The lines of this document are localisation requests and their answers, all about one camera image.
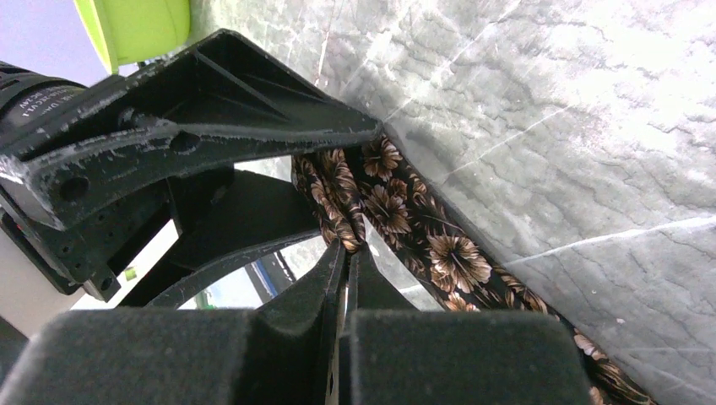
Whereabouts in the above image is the green plastic basin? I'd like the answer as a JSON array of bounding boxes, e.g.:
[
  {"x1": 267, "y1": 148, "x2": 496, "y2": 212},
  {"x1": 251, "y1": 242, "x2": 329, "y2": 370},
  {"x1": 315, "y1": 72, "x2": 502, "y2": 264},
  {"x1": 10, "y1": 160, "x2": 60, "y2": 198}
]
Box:
[{"x1": 73, "y1": 0, "x2": 191, "y2": 74}]

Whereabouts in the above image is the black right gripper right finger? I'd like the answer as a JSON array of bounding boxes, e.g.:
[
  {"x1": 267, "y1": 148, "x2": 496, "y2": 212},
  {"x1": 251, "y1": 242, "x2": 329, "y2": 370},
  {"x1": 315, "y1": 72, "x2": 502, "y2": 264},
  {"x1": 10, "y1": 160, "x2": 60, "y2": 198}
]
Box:
[{"x1": 338, "y1": 250, "x2": 591, "y2": 404}]

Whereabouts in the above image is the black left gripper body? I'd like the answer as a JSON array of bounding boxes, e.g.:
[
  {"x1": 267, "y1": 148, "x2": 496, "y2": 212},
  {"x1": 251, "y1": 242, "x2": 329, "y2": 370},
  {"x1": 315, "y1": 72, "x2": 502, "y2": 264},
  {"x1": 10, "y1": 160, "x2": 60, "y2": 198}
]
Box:
[{"x1": 0, "y1": 61, "x2": 236, "y2": 303}]

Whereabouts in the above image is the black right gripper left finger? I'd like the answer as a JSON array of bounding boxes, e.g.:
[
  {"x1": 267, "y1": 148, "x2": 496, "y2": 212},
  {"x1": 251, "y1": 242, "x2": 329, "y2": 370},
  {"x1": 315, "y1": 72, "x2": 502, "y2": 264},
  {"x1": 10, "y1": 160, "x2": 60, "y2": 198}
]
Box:
[{"x1": 1, "y1": 242, "x2": 346, "y2": 404}]

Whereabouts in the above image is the brown floral tie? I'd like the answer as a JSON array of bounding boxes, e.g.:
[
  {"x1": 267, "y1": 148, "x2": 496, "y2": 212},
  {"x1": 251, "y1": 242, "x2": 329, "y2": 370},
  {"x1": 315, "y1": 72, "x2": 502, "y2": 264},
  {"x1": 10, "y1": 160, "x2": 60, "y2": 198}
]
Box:
[{"x1": 291, "y1": 134, "x2": 654, "y2": 404}]

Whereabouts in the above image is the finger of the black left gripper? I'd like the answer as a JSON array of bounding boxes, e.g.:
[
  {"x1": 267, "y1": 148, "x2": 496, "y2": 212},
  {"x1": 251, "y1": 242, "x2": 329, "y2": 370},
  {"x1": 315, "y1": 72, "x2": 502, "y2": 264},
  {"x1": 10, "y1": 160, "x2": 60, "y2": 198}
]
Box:
[
  {"x1": 120, "y1": 170, "x2": 318, "y2": 309},
  {"x1": 1, "y1": 29, "x2": 382, "y2": 230}
]

